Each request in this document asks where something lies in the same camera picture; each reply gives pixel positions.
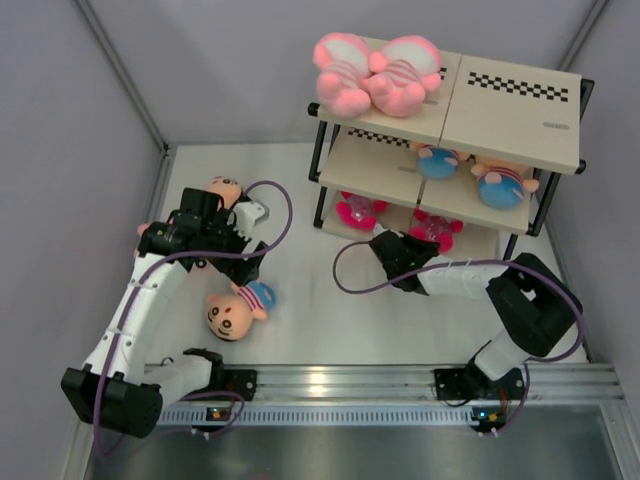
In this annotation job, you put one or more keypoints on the pink plush toy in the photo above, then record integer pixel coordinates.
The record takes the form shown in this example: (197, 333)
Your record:
(404, 71)
(343, 63)

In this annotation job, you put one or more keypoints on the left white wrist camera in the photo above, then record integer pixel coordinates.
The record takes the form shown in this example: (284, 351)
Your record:
(247, 215)

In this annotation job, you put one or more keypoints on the right pink plush toy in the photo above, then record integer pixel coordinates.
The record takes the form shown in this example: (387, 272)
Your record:
(404, 71)

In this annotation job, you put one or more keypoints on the magenta glasses doll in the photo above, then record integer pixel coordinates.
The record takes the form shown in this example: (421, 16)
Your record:
(359, 212)
(434, 228)

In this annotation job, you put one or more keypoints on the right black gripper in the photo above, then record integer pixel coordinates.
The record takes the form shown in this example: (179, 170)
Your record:
(425, 245)

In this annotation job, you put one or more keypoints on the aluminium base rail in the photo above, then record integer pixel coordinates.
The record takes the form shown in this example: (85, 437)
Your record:
(385, 396)

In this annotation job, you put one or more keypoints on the orange-faced blue doll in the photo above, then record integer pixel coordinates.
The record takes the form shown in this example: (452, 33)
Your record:
(230, 316)

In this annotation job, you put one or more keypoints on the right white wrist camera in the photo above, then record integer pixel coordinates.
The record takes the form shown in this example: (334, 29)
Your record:
(378, 229)

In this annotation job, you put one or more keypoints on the left pink plush toy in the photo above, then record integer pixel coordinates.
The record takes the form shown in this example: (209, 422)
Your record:
(343, 63)

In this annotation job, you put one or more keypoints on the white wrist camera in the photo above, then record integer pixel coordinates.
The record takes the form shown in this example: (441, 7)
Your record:
(247, 215)
(378, 229)

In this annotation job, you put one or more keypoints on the blue striped doll right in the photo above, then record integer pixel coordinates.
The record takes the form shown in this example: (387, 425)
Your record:
(503, 185)

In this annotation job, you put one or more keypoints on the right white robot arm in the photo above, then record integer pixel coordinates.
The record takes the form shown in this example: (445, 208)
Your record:
(535, 308)

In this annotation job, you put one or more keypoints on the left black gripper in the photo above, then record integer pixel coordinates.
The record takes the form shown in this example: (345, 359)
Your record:
(239, 270)

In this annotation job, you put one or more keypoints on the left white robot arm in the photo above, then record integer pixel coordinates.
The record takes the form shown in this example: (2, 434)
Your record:
(112, 389)

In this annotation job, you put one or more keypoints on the blue doll on middle shelf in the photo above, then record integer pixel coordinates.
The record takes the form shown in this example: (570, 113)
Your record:
(435, 162)

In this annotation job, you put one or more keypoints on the beige three-tier shelf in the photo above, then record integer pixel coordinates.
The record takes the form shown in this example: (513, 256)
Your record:
(460, 150)

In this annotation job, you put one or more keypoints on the pink plush behind arm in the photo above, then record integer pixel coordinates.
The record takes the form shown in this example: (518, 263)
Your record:
(141, 228)

